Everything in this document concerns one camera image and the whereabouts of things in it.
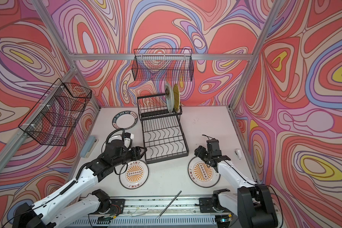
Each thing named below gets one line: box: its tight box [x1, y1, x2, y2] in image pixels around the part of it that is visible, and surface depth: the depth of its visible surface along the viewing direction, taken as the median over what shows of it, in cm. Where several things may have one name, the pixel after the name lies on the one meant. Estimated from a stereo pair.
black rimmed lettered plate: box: [112, 110, 139, 130], surface depth 113 cm
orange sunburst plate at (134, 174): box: [119, 160, 150, 190], surface depth 84 cm
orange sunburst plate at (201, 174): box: [187, 156, 221, 189], surface depth 85 cm
